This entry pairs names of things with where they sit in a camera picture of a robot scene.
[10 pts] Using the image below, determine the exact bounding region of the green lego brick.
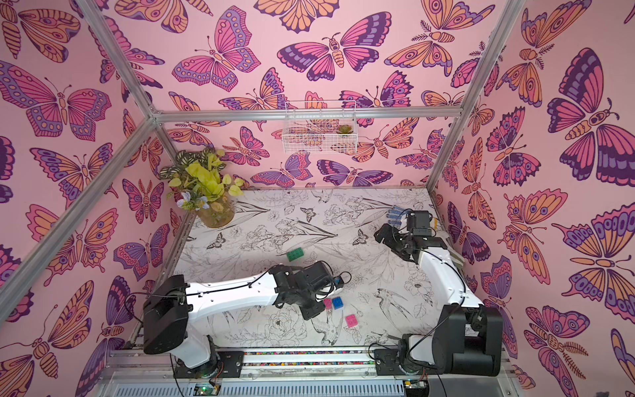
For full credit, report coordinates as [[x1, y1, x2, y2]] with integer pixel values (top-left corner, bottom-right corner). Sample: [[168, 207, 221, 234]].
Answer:
[[286, 247, 304, 262]]

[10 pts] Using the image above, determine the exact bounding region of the blue lego brick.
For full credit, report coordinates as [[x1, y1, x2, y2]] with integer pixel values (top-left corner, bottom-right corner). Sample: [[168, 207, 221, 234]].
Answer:
[[331, 298, 344, 309]]

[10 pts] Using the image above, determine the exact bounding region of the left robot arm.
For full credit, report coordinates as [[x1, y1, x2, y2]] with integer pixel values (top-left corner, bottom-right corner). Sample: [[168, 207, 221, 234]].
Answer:
[[142, 261, 351, 370]]

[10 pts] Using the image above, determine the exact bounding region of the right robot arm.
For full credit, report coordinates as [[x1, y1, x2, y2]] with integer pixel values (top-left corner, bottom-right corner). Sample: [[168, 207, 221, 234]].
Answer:
[[374, 208, 503, 377]]

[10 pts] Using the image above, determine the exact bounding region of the blue work glove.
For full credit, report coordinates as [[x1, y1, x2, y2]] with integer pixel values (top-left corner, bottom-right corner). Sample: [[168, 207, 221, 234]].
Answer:
[[386, 206, 411, 228]]

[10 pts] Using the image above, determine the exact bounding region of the small succulent in basket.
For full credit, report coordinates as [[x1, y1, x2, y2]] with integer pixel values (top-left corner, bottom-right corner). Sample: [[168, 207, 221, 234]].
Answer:
[[337, 124, 354, 135]]

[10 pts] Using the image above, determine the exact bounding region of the potted green plant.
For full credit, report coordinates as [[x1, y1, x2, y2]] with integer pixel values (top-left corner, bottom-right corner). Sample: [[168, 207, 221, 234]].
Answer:
[[159, 148, 246, 228]]

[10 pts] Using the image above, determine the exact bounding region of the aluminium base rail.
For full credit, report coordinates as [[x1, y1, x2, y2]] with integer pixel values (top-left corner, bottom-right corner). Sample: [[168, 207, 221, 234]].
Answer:
[[92, 347, 525, 396]]

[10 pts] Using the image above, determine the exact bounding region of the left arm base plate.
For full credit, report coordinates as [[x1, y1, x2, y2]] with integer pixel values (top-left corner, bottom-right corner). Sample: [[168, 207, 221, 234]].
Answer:
[[175, 351, 245, 380]]

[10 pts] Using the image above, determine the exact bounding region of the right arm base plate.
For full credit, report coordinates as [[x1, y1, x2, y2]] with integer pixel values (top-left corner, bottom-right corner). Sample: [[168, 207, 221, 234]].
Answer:
[[370, 347, 439, 376]]

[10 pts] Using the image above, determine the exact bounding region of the white wire basket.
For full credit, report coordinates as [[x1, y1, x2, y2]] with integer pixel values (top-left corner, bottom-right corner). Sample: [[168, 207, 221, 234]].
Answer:
[[279, 99, 359, 155]]

